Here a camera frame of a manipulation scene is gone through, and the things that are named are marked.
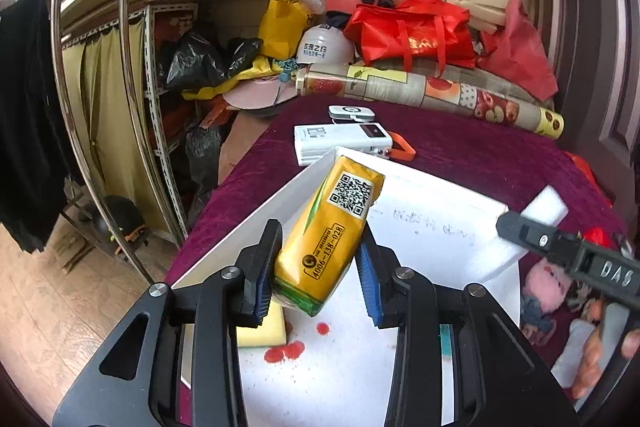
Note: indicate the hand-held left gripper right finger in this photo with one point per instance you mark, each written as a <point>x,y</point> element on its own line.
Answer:
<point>370,287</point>

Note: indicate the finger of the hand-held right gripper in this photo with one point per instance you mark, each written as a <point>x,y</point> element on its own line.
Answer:
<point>530,234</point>

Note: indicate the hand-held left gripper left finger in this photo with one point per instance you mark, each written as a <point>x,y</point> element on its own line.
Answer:
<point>262,302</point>

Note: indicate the yellow sponge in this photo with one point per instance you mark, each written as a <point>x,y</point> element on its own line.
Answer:
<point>265,332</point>

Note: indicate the white foam block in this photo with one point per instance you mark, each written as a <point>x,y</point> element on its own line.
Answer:
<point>542,207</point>

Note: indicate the pink plush toy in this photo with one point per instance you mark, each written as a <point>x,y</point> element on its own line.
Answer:
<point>545,279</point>

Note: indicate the white shallow box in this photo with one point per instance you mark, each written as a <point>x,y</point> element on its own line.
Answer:
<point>425,247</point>

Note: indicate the yellow tissue packet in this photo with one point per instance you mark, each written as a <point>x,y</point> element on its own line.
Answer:
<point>320,237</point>

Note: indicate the person's right hand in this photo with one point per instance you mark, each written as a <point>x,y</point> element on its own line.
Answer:
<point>592,357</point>

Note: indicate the purple velvet tablecloth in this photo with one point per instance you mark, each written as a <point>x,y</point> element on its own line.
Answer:
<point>475,157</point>

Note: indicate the white power bank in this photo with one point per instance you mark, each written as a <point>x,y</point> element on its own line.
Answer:
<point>340,142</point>

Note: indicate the small white clip device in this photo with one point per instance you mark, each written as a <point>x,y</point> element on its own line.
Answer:
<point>350,113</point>

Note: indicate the rolled fruit print mat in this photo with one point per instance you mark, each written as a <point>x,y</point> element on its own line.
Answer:
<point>425,92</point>

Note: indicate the red paper bag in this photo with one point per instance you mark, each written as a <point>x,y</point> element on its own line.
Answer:
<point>522,57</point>

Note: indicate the dark wooden door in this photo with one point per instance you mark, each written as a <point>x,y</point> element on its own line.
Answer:
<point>600,57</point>

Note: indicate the yellow plastic sheet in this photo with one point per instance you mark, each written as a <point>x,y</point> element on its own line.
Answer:
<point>250,74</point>

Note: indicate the red tote bag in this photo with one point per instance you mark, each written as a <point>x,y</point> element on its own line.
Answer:
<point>410,34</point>

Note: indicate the olive shelf curtain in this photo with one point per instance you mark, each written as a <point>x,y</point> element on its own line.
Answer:
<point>115,107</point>

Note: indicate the white helmet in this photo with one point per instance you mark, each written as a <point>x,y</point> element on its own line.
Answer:
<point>325,44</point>

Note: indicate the black plastic bag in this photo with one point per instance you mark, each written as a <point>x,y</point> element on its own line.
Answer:
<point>195,59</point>

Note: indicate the metal storage shelf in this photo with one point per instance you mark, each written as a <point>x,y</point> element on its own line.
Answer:
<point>155,57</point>

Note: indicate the yellow paper bag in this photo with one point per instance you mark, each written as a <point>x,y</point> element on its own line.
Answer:
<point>282,27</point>

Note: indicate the metal clothes rack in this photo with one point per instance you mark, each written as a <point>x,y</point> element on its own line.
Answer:
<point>127,57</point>

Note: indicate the black hanging garment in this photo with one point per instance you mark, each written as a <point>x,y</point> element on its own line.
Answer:
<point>25,107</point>

